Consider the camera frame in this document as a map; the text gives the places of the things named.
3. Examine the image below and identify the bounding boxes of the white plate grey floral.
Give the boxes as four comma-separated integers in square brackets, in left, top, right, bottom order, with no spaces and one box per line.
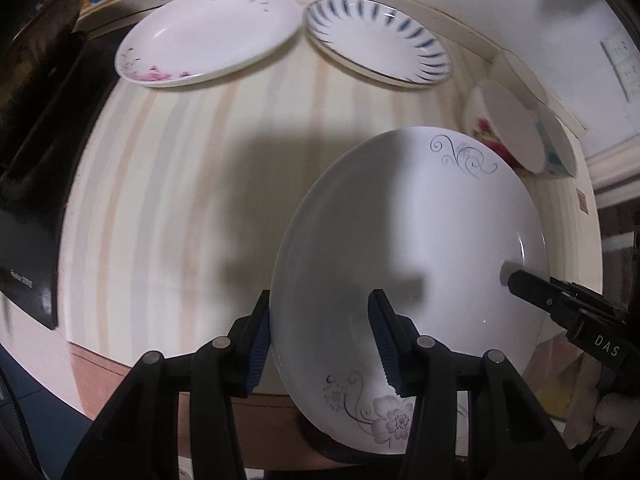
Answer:
[270,127,548,454]

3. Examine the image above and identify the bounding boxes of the white bowl blue pattern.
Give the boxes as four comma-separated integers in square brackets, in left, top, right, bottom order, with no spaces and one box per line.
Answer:
[534,103,577,179]

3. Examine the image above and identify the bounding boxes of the white bowl red flowers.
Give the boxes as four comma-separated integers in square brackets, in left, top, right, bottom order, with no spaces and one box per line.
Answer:
[462,79,546,174]

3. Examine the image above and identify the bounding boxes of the white plate blue stripes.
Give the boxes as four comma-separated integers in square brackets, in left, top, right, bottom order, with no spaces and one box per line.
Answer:
[304,0,452,89]

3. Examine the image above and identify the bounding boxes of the white plate pink floral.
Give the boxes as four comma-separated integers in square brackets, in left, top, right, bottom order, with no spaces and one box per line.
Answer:
[114,0,303,88]

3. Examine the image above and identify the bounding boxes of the gloved right hand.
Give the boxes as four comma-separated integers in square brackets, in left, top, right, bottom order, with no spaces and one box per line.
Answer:
[563,354,639,456]

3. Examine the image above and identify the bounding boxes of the striped table mat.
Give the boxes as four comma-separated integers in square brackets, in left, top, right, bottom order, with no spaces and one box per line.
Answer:
[58,34,604,426]

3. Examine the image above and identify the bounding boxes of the white wall socket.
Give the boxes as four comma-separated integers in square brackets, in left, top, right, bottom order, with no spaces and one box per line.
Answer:
[601,29,640,102]

